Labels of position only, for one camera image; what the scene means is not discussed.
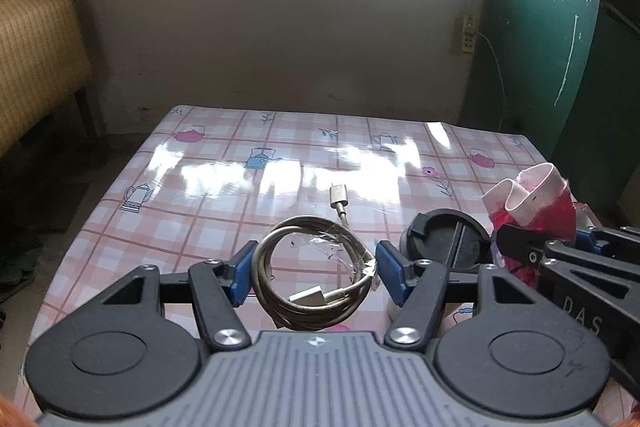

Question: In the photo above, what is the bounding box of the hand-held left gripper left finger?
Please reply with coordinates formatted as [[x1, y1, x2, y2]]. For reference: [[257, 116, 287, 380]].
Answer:
[[100, 240, 259, 352]]

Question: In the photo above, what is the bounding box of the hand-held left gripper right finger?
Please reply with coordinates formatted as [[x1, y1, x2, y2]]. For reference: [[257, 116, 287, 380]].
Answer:
[[375, 240, 548, 349]]

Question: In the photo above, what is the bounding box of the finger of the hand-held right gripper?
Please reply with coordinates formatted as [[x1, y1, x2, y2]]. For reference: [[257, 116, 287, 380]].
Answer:
[[492, 224, 640, 299], [575, 226, 640, 258]]

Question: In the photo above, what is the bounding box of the red sock with white cuff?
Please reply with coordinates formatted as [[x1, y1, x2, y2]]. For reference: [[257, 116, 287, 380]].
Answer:
[[482, 163, 578, 290]]

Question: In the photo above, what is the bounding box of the silver charging cable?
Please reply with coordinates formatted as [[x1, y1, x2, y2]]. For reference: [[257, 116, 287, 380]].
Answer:
[[252, 182, 378, 330]]

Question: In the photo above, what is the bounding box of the paper cup with black lid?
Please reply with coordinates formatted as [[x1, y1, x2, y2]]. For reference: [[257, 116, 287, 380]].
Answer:
[[400, 208, 495, 269]]

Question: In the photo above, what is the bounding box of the pink plaid tablecloth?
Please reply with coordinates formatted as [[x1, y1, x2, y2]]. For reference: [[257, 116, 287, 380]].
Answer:
[[15, 105, 591, 408]]

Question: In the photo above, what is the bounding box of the green door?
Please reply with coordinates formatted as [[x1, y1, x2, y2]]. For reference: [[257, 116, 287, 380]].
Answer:
[[460, 0, 640, 212]]

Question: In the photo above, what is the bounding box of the woven rattan bench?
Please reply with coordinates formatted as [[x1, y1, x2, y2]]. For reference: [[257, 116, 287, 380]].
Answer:
[[0, 0, 108, 158]]

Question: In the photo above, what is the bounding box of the white wall wire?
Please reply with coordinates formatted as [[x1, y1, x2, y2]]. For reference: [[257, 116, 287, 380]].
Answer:
[[470, 0, 512, 130]]

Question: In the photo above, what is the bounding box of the wall power outlet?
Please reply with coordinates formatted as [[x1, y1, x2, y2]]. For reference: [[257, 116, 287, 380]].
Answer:
[[460, 13, 478, 54]]

